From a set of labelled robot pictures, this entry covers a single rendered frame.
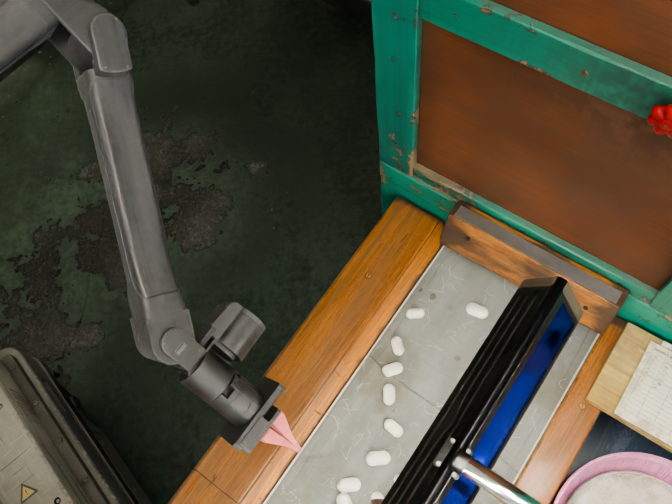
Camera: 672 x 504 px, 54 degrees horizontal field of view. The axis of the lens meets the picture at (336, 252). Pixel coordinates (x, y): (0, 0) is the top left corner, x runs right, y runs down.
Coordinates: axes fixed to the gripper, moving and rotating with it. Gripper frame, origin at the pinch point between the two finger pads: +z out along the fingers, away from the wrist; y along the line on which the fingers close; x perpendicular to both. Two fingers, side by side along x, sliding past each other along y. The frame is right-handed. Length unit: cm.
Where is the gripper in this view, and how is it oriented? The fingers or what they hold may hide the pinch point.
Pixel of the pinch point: (294, 446)
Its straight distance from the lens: 98.6
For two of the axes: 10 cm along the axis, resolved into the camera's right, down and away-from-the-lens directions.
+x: -4.5, 0.1, 8.9
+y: 5.9, -7.5, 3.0
